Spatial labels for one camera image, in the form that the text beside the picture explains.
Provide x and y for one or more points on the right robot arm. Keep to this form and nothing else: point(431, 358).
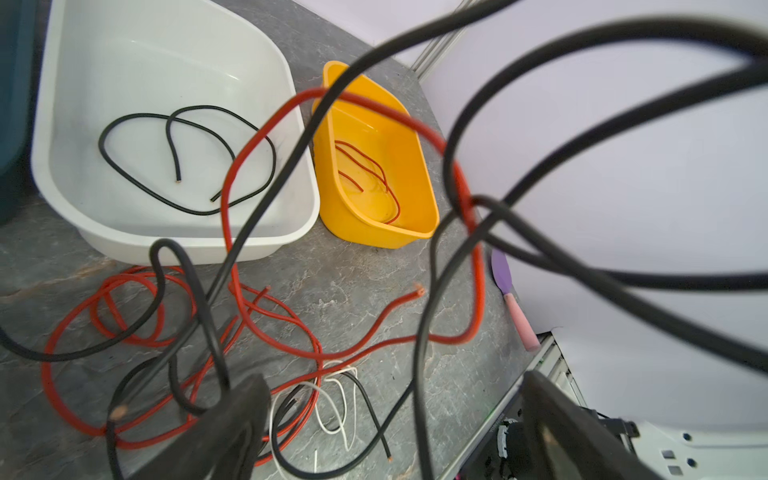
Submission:
point(686, 453)

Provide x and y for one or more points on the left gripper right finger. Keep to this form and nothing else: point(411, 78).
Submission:
point(565, 442)

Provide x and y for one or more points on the white plastic bin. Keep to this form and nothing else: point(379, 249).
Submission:
point(142, 107)

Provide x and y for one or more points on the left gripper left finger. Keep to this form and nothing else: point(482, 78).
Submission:
point(223, 444)

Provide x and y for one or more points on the yellow plastic bin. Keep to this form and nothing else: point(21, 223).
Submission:
point(373, 179)

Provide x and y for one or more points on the teal plastic bin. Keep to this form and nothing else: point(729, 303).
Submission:
point(18, 25)

